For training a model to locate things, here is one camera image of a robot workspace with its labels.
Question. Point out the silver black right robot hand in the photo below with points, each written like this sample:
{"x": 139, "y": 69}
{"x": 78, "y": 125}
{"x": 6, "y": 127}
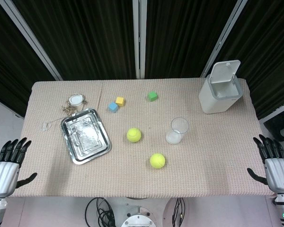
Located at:
{"x": 278, "y": 172}

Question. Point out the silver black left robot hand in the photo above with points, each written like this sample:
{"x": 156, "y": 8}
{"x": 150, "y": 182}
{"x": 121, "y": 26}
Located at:
{"x": 4, "y": 170}

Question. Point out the yellow tennis ball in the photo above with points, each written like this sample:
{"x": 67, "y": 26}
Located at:
{"x": 157, "y": 160}
{"x": 134, "y": 135}

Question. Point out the clear plastic tube container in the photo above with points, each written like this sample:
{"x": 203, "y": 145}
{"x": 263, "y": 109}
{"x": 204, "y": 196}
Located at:
{"x": 177, "y": 130}

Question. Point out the black background equipment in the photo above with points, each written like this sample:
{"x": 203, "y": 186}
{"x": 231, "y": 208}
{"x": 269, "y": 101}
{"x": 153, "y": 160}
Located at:
{"x": 279, "y": 127}

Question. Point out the small clear plastic piece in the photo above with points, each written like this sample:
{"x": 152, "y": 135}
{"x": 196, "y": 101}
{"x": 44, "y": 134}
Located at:
{"x": 46, "y": 125}

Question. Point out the beige waffle tablecloth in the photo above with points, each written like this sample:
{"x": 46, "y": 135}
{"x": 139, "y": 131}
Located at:
{"x": 198, "y": 165}

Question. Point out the rectangular steel tray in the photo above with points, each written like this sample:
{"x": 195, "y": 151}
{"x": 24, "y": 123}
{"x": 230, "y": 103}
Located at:
{"x": 85, "y": 136}

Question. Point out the white round jar lid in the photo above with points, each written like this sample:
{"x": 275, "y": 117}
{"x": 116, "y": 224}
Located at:
{"x": 76, "y": 99}

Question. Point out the black curtain panel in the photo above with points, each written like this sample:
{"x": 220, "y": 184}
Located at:
{"x": 85, "y": 37}
{"x": 7, "y": 66}
{"x": 267, "y": 47}
{"x": 180, "y": 37}

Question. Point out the blue cube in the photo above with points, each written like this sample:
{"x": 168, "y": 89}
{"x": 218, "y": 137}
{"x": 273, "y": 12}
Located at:
{"x": 113, "y": 107}

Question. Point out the yellow cube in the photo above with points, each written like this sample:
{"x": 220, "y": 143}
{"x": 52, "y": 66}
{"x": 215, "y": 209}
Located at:
{"x": 120, "y": 101}

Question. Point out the silver robot torso column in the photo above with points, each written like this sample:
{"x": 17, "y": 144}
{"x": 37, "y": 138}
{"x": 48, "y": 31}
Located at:
{"x": 140, "y": 220}

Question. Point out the green cube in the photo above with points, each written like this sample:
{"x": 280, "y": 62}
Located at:
{"x": 152, "y": 96}

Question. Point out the grey metal frame post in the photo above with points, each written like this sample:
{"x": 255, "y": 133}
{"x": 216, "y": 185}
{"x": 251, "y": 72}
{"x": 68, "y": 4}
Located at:
{"x": 223, "y": 37}
{"x": 139, "y": 40}
{"x": 30, "y": 40}

